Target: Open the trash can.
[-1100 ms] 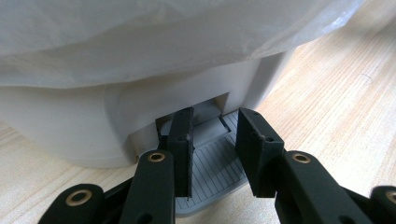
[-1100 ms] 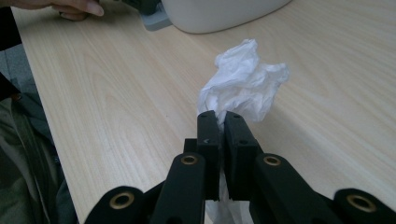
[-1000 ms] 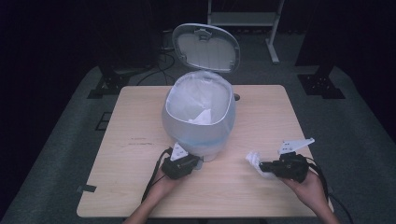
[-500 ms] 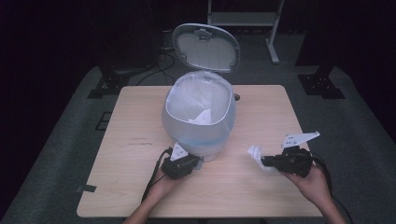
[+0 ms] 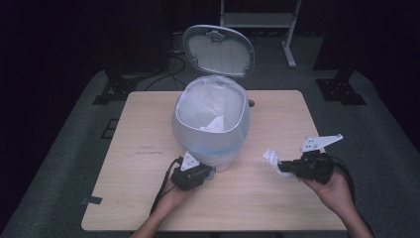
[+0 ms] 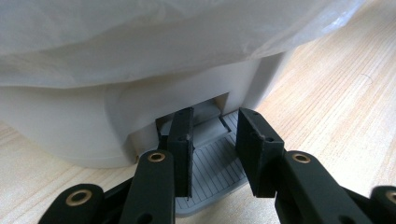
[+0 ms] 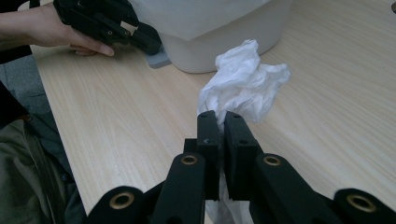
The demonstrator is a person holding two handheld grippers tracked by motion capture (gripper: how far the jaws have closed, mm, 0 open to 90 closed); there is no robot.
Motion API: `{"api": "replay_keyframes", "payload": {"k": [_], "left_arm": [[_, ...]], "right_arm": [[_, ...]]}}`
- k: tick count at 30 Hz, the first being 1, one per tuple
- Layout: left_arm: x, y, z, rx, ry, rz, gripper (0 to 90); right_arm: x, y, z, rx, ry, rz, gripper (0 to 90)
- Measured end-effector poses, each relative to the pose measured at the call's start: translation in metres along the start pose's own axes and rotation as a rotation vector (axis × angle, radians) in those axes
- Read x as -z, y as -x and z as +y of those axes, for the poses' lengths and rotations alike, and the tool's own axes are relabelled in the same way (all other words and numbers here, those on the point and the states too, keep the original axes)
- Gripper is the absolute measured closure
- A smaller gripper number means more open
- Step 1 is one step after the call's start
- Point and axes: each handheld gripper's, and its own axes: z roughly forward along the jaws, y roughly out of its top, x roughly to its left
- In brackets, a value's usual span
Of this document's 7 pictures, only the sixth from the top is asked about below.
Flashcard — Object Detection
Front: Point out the translucent plastic bin liner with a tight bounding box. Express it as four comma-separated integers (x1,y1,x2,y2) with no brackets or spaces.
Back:
0,0,367,91

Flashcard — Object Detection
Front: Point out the white grey pedal trash can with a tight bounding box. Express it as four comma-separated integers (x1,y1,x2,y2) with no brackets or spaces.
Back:
0,0,367,218

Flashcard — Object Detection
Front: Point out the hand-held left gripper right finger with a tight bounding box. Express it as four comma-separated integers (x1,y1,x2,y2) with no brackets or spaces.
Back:
234,107,286,199

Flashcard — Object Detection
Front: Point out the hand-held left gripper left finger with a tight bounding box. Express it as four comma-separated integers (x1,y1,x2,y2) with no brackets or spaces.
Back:
166,106,196,199

